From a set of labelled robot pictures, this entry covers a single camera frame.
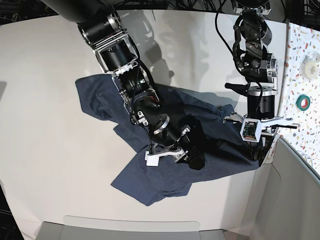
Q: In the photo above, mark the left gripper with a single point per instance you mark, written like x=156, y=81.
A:
x=269, y=130

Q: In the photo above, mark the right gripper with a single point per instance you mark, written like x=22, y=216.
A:
x=190, y=155

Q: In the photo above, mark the blue t-shirt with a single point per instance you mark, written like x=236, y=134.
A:
x=220, y=143

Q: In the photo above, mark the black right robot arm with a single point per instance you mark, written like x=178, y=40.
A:
x=100, y=26

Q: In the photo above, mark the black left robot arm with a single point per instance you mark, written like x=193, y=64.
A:
x=259, y=67

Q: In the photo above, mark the green tape roll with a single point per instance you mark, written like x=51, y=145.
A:
x=303, y=102

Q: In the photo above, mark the clear tape dispenser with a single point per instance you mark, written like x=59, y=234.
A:
x=310, y=66

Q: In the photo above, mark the grey plastic bin right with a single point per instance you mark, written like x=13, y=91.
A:
x=284, y=202

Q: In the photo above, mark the terrazzo patterned side board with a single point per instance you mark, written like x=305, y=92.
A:
x=305, y=139

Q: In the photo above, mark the grey plastic tray front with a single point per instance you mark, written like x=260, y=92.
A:
x=83, y=228

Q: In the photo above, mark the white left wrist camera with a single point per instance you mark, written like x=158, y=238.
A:
x=251, y=130

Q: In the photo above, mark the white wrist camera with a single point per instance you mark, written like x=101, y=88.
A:
x=251, y=130
x=152, y=160

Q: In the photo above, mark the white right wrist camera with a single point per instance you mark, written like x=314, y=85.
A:
x=152, y=160

